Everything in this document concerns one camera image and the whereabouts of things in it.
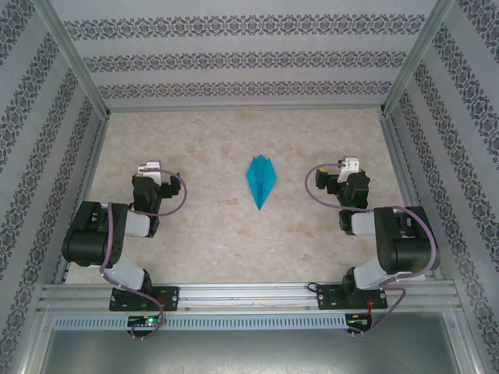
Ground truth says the teal paper sheet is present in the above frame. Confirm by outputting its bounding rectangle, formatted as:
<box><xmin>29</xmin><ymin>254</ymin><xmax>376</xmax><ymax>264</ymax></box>
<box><xmin>245</xmin><ymin>154</ymin><xmax>278</xmax><ymax>212</ymax></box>

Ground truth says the grey sheet metal panel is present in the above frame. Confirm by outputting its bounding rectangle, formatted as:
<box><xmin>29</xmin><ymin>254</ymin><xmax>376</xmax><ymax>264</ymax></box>
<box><xmin>37</xmin><ymin>329</ymin><xmax>475</xmax><ymax>374</ymax></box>

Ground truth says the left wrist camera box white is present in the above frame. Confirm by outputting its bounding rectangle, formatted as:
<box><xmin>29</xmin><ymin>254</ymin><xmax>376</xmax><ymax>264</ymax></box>
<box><xmin>136</xmin><ymin>160</ymin><xmax>163</xmax><ymax>183</ymax></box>

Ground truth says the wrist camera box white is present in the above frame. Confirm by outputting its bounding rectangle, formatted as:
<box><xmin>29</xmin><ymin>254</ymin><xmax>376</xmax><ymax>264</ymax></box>
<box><xmin>136</xmin><ymin>160</ymin><xmax>163</xmax><ymax>183</ymax></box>
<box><xmin>337</xmin><ymin>157</ymin><xmax>361</xmax><ymax>183</ymax></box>

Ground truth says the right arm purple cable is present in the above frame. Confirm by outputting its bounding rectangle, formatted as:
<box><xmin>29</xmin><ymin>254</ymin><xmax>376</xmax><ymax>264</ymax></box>
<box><xmin>305</xmin><ymin>163</ymin><xmax>437</xmax><ymax>340</ymax></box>

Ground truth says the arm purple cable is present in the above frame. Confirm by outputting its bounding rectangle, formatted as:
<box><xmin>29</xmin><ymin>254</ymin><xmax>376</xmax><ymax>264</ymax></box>
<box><xmin>99</xmin><ymin>168</ymin><xmax>189</xmax><ymax>342</ymax></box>
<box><xmin>305</xmin><ymin>163</ymin><xmax>437</xmax><ymax>340</ymax></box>

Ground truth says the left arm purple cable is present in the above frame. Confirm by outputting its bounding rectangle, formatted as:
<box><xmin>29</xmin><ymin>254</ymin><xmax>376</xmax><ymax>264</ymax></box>
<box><xmin>99</xmin><ymin>168</ymin><xmax>189</xmax><ymax>342</ymax></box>

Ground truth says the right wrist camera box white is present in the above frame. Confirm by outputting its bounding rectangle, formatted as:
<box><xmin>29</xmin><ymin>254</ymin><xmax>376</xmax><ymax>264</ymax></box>
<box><xmin>337</xmin><ymin>157</ymin><xmax>361</xmax><ymax>183</ymax></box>

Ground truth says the aluminium side rail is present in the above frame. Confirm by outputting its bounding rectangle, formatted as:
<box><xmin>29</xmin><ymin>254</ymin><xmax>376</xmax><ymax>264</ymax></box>
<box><xmin>378</xmin><ymin>112</ymin><xmax>445</xmax><ymax>281</ymax></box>
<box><xmin>52</xmin><ymin>115</ymin><xmax>112</xmax><ymax>284</ymax></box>

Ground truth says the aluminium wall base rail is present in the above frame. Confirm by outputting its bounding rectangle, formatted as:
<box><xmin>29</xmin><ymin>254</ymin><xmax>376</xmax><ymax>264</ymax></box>
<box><xmin>105</xmin><ymin>103</ymin><xmax>387</xmax><ymax>115</ymax></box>

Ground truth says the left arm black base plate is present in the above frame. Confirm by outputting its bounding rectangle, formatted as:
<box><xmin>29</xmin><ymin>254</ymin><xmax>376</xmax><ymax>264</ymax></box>
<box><xmin>108</xmin><ymin>284</ymin><xmax>182</xmax><ymax>312</ymax></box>

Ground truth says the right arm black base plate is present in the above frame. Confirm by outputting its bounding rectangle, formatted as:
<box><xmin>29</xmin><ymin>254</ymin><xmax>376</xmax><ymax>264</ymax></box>
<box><xmin>316</xmin><ymin>283</ymin><xmax>389</xmax><ymax>312</ymax></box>

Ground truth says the aluminium corner post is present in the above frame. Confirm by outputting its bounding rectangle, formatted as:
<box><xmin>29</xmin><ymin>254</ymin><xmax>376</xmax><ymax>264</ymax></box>
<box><xmin>33</xmin><ymin>0</ymin><xmax>113</xmax><ymax>118</ymax></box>
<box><xmin>380</xmin><ymin>0</ymin><xmax>457</xmax><ymax>118</ymax></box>

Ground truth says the grey slotted cable duct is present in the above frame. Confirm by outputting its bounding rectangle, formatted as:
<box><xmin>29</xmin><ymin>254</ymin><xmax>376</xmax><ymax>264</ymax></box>
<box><xmin>52</xmin><ymin>313</ymin><xmax>349</xmax><ymax>332</ymax></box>

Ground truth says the aluminium frame leg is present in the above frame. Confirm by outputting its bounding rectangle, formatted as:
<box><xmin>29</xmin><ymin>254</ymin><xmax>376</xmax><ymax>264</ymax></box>
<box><xmin>444</xmin><ymin>309</ymin><xmax>490</xmax><ymax>374</ymax></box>
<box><xmin>7</xmin><ymin>309</ymin><xmax>55</xmax><ymax>374</ymax></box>

